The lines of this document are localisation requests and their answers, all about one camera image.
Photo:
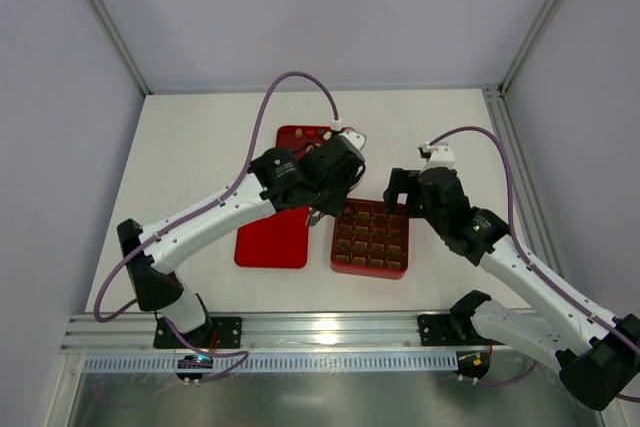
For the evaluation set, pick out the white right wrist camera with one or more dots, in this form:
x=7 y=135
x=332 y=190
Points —
x=438 y=155

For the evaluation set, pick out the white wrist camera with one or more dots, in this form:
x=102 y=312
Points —
x=438 y=155
x=356 y=138

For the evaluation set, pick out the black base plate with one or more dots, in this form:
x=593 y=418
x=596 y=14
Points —
x=435 y=330
x=217 y=333

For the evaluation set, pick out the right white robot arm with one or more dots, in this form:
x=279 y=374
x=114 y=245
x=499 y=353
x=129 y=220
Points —
x=594 y=352

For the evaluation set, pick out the right aluminium frame post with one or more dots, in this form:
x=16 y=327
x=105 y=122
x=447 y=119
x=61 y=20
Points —
x=543 y=17

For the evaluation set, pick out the red compartment chocolate box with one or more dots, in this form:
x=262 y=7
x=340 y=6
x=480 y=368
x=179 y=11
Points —
x=368 y=241

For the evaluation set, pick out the red box lid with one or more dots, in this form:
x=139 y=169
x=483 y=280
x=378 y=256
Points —
x=280 y=241

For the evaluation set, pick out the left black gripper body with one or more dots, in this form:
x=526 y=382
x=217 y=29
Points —
x=329 y=202

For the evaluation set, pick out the metal tweezers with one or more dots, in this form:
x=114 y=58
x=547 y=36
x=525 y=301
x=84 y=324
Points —
x=313 y=218

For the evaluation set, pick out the slotted cable duct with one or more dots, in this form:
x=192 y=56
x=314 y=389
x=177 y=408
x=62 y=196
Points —
x=279 y=362

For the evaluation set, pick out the aluminium frame post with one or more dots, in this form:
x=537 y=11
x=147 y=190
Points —
x=117 y=40
x=543 y=17

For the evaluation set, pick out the aluminium mounting rail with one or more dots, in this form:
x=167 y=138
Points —
x=343 y=330

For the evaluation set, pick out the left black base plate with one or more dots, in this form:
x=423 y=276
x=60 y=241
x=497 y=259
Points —
x=217 y=333

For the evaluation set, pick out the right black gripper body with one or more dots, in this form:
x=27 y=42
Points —
x=407 y=182

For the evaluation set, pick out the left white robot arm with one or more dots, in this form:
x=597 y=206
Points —
x=276 y=181

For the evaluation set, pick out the left aluminium frame post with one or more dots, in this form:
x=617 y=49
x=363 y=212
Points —
x=117 y=40

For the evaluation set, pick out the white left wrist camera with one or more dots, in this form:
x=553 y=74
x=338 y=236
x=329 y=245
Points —
x=356 y=138

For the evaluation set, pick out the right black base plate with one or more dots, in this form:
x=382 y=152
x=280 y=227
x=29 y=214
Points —
x=435 y=330

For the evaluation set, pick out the red chocolate tray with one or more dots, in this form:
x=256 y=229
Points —
x=301 y=140

